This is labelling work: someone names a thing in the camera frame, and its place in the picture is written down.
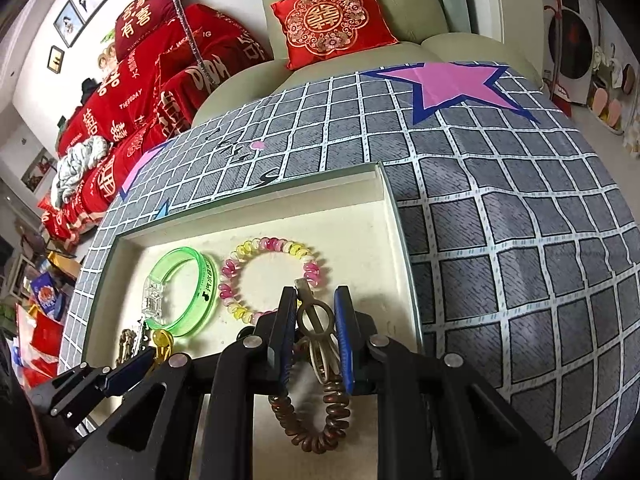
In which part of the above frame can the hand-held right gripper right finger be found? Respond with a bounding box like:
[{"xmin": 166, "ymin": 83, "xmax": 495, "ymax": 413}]
[{"xmin": 334, "ymin": 285, "xmax": 573, "ymax": 480}]

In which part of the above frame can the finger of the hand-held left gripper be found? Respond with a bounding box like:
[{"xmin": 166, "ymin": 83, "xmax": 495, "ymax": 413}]
[{"xmin": 30, "ymin": 345, "xmax": 156, "ymax": 418}]

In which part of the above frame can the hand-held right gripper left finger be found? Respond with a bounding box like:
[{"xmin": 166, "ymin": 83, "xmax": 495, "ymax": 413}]
[{"xmin": 52, "ymin": 286, "xmax": 301, "ymax": 480}]

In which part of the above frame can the tan braided rope bracelet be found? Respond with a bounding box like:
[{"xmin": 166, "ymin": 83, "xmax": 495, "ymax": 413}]
[{"xmin": 116, "ymin": 327, "xmax": 148, "ymax": 366}]

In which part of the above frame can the yellow hair tie with bead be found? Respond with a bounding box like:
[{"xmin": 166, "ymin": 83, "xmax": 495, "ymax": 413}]
[{"xmin": 151, "ymin": 329, "xmax": 174, "ymax": 363}]

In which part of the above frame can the silver metal hair clip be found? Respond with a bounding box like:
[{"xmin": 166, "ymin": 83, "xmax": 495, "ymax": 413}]
[{"xmin": 294, "ymin": 278, "xmax": 342, "ymax": 378}]

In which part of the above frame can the green translucent bangle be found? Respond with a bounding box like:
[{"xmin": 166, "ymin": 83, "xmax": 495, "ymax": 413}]
[{"xmin": 142, "ymin": 246, "xmax": 219, "ymax": 338}]

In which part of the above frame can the pink yellow spiral hair tie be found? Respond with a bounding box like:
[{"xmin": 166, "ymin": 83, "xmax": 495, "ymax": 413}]
[{"xmin": 219, "ymin": 236, "xmax": 322, "ymax": 326}]

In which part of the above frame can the brown spiral hair tie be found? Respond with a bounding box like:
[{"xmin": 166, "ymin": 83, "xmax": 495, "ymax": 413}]
[{"xmin": 268, "ymin": 375, "xmax": 352, "ymax": 455}]

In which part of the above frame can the shallow grey cardboard tray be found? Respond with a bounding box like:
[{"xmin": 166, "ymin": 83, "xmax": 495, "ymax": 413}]
[{"xmin": 80, "ymin": 161, "xmax": 426, "ymax": 480}]

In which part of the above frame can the red gift bag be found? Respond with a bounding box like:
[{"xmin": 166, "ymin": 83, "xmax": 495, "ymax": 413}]
[{"xmin": 27, "ymin": 310, "xmax": 66, "ymax": 376}]

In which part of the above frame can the blue snack box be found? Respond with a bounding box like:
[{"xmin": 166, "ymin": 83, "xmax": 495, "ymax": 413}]
[{"xmin": 30, "ymin": 272, "xmax": 68, "ymax": 321}]

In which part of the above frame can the grey checked tablecloth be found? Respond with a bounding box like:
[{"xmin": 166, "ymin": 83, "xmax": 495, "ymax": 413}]
[{"xmin": 57, "ymin": 60, "xmax": 640, "ymax": 461}]

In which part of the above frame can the crumpled grey white cloth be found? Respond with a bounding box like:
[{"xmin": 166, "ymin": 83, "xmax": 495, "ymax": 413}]
[{"xmin": 50, "ymin": 136, "xmax": 111, "ymax": 207}]

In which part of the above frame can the black cloth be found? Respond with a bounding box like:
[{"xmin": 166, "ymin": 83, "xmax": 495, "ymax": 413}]
[{"xmin": 77, "ymin": 77, "xmax": 101, "ymax": 108}]

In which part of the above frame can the red printed sofa cover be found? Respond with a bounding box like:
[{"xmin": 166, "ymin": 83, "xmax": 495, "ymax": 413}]
[{"xmin": 37, "ymin": 2, "xmax": 275, "ymax": 251}]

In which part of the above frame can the cartoon print pillow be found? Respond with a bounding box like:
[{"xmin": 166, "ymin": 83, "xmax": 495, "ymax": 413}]
[{"xmin": 97, "ymin": 27, "xmax": 121, "ymax": 81}]

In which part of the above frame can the red embroidered cushion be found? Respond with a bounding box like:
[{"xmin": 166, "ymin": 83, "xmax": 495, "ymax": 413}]
[{"xmin": 270, "ymin": 0, "xmax": 400, "ymax": 71}]

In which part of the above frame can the pale green armchair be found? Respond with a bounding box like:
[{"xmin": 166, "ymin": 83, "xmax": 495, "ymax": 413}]
[{"xmin": 192, "ymin": 0, "xmax": 543, "ymax": 126}]

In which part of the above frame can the red printed pillow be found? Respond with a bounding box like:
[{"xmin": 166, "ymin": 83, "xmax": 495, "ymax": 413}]
[{"xmin": 114, "ymin": 0, "xmax": 188, "ymax": 61}]

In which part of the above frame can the slipper rack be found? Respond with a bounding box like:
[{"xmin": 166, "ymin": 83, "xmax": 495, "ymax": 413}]
[{"xmin": 587, "ymin": 45, "xmax": 638, "ymax": 136}]

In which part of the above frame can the white washing machine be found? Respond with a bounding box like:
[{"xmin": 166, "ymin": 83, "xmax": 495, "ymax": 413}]
[{"xmin": 537, "ymin": 0, "xmax": 601, "ymax": 106}]

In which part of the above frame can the landscape wall picture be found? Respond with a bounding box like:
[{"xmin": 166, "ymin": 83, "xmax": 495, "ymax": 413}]
[{"xmin": 21, "ymin": 149, "xmax": 57, "ymax": 193}]

